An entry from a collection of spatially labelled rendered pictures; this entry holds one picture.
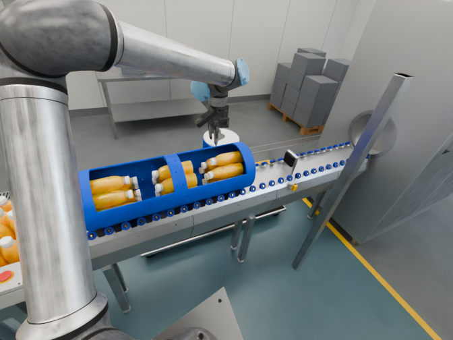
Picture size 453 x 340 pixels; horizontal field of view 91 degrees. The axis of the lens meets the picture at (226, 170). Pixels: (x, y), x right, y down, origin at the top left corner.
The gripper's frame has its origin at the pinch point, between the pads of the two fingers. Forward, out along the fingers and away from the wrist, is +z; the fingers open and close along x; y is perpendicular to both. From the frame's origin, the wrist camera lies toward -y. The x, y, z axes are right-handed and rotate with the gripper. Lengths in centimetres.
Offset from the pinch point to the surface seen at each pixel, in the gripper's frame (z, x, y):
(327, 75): 40, 186, 298
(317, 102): 73, 158, 263
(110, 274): 71, -10, -67
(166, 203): 20.5, -15.2, -30.2
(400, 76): -38, -35, 75
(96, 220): 19, -15, -61
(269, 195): 42, -14, 37
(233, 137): 26, 38, 36
